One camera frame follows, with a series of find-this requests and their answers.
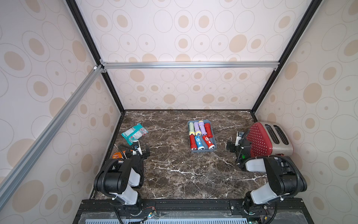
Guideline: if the blue flashlight white logo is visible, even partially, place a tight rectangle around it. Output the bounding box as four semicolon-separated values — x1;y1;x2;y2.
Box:
195;136;205;150

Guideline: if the red flashlight white logo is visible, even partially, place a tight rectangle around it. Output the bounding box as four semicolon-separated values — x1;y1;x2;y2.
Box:
189;134;197;151

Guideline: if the purple flashlight yellow head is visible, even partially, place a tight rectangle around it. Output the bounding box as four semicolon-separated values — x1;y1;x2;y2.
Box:
194;122;202;136
198;120;207;136

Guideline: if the light green flashlight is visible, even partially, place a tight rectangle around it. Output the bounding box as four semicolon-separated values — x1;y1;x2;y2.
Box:
188;122;195;135

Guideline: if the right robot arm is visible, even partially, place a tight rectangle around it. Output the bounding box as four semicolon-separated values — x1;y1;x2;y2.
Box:
226;139;308;213

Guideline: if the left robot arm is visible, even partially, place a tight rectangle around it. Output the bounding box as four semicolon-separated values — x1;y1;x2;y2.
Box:
93;141;150;206

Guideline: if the orange snack packet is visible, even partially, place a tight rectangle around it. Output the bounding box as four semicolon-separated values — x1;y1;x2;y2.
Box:
112;151;126;159

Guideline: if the teal snack packet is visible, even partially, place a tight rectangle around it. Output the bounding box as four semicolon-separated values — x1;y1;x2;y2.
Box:
121;123;149;146

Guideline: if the red and silver toaster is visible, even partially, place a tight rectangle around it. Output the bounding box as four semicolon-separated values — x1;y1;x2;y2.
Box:
246;122;294;157

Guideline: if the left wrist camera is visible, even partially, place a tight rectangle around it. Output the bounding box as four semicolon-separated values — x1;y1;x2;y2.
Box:
132;141;143;156

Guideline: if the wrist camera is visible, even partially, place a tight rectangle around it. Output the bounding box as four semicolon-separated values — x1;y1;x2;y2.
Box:
235;132;244;146
132;141;143;156

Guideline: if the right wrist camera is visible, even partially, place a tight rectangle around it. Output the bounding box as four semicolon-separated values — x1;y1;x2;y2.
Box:
235;132;244;146

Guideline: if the black front base frame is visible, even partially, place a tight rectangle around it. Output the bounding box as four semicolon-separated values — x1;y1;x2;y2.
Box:
73;198;313;224

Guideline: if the horizontal aluminium rail back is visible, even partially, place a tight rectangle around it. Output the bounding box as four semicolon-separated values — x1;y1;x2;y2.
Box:
103;61;280;70

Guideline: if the diagonal aluminium rail left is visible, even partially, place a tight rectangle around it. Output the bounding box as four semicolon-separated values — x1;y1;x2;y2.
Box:
1;64;103;209

